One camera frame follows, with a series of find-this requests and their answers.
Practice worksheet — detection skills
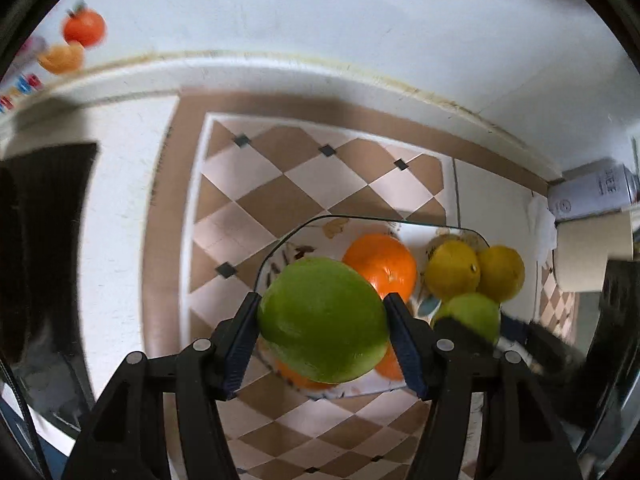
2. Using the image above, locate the cream utensil holder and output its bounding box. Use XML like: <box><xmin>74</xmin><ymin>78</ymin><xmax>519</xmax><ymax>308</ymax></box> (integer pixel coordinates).
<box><xmin>553</xmin><ymin>211</ymin><xmax>634</xmax><ymax>292</ymax></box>

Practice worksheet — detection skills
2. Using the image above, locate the deer pattern oval plate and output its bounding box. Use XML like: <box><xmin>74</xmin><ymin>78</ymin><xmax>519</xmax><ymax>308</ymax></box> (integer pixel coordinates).
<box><xmin>254</xmin><ymin>214</ymin><xmax>489</xmax><ymax>400</ymax></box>

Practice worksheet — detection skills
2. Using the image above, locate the black gas stove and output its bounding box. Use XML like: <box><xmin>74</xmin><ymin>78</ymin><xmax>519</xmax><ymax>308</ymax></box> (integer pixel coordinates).
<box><xmin>1</xmin><ymin>143</ymin><xmax>98</xmax><ymax>438</ymax></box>

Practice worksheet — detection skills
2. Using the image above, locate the checkered table mat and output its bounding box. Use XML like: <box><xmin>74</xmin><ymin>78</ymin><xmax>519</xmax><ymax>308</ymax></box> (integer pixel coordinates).
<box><xmin>142</xmin><ymin>94</ymin><xmax>580</xmax><ymax>479</ymax></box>

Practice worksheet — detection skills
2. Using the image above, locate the grey gas canister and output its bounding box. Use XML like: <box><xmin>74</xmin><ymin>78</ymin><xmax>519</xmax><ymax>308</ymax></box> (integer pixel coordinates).
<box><xmin>548</xmin><ymin>164</ymin><xmax>639</xmax><ymax>221</ymax></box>

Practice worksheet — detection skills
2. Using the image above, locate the colourful wall sticker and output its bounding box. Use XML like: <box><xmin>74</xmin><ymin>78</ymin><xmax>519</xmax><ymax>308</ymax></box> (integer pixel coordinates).
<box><xmin>1</xmin><ymin>0</ymin><xmax>107</xmax><ymax>115</ymax></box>

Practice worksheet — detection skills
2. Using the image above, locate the green apple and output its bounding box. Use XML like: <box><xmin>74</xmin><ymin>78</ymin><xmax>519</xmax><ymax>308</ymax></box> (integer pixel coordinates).
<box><xmin>432</xmin><ymin>292</ymin><xmax>500</xmax><ymax>344</ymax></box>
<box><xmin>258</xmin><ymin>257</ymin><xmax>390</xmax><ymax>385</ymax></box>

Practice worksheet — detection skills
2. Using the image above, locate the yellow orange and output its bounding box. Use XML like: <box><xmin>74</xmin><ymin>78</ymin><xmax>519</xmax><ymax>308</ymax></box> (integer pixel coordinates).
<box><xmin>423</xmin><ymin>240</ymin><xmax>480</xmax><ymax>301</ymax></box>
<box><xmin>477</xmin><ymin>245</ymin><xmax>525</xmax><ymax>304</ymax></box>

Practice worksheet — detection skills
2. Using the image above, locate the orange tangerine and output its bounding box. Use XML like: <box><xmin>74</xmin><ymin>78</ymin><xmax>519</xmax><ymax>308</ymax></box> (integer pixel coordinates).
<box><xmin>276</xmin><ymin>360</ymin><xmax>334</xmax><ymax>391</ymax></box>
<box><xmin>342</xmin><ymin>233</ymin><xmax>418</xmax><ymax>301</ymax></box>

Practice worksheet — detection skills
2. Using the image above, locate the dark brown fruit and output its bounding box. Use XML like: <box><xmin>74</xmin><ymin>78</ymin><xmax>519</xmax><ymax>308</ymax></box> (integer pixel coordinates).
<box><xmin>374</xmin><ymin>344</ymin><xmax>404</xmax><ymax>382</ymax></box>

